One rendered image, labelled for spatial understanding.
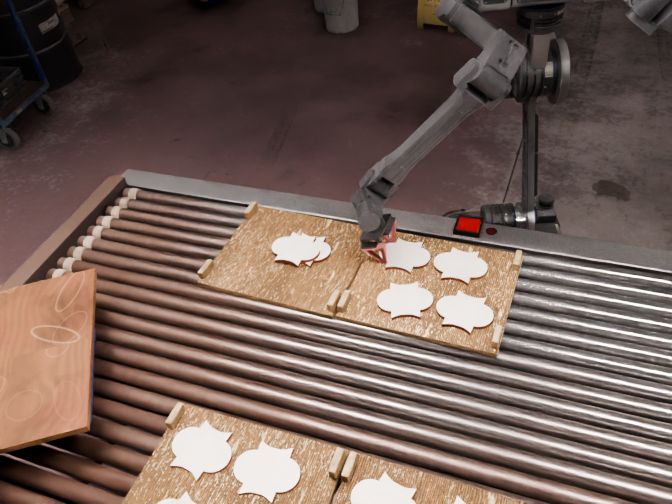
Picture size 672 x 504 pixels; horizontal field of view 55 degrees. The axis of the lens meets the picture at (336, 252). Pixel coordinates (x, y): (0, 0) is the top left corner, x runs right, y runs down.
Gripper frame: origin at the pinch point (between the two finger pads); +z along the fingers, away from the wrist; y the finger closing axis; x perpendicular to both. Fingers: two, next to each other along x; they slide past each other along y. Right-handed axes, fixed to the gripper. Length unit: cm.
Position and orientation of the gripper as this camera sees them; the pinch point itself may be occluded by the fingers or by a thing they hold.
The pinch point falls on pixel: (387, 251)
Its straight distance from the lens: 178.0
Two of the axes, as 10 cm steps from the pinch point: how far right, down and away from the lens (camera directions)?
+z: 4.0, 7.4, 5.4
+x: 8.4, -0.7, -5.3
